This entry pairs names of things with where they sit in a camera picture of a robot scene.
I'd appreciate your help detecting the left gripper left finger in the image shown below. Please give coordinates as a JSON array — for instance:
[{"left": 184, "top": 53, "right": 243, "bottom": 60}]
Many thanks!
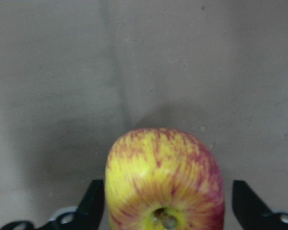
[{"left": 39, "top": 179, "right": 104, "bottom": 230}]

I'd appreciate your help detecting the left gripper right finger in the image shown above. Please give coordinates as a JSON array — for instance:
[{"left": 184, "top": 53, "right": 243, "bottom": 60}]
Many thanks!
[{"left": 231, "top": 180, "right": 288, "bottom": 230}]

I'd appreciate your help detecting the red yellow apple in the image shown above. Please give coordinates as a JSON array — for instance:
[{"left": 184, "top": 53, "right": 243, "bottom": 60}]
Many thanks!
[{"left": 105, "top": 128, "right": 225, "bottom": 230}]

